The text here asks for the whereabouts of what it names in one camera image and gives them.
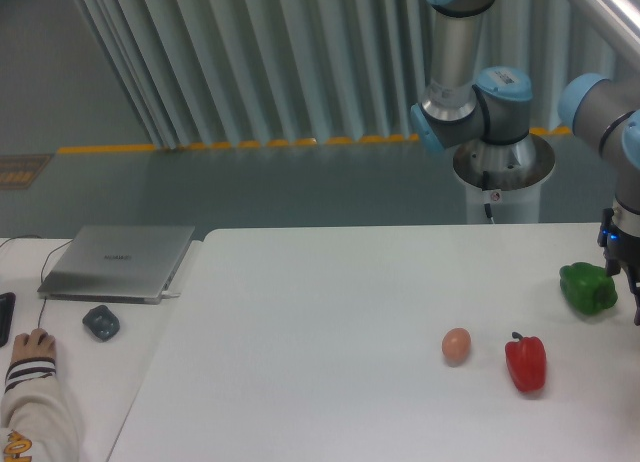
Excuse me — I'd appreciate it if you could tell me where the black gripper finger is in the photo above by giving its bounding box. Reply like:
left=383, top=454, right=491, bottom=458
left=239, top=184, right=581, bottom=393
left=627, top=274, right=640, bottom=326

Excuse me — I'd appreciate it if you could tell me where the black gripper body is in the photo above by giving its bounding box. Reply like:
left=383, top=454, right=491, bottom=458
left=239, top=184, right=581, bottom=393
left=597, top=208, right=639, bottom=276

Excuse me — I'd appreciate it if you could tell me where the cream sleeved forearm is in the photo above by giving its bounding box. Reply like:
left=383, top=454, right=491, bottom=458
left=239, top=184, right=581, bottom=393
left=1, top=357, right=79, bottom=461

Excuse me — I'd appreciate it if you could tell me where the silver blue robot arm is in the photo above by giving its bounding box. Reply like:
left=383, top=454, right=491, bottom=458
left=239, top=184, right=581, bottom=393
left=410, top=0, right=639, bottom=293

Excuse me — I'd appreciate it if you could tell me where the person's hand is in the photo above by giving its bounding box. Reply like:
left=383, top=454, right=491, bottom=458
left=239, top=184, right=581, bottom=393
left=10, top=328, right=57, bottom=366

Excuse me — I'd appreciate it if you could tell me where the green bell pepper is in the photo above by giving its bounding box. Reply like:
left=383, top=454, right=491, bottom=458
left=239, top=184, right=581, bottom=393
left=559, top=262, right=618, bottom=316

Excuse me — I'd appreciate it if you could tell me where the red bell pepper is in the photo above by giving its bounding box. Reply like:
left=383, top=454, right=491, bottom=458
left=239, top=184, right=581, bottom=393
left=505, top=332, right=547, bottom=393

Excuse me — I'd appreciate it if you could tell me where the brown egg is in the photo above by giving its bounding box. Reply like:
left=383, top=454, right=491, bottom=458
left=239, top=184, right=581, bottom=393
left=441, top=328, right=471, bottom=365

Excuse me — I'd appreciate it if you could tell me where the silver closed laptop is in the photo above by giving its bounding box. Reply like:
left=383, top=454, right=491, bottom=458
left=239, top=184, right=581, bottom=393
left=38, top=225, right=195, bottom=304

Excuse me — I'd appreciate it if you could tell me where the dark grey small tray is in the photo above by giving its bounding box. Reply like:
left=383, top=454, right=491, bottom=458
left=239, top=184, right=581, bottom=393
left=82, top=305, right=121, bottom=342

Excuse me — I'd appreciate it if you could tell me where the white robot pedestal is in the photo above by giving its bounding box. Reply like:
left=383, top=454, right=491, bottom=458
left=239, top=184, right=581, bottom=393
left=453, top=134, right=556, bottom=224

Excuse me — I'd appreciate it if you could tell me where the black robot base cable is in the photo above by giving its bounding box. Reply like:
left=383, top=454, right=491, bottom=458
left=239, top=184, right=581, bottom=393
left=480, top=169, right=497, bottom=225

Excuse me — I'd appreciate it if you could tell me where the aluminium frame bar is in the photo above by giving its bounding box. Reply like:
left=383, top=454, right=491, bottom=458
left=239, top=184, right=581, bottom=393
left=568, top=0, right=639, bottom=69

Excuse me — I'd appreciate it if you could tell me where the black mouse cable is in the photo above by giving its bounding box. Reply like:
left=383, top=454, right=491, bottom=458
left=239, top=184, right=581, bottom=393
left=0, top=234, right=74, bottom=331

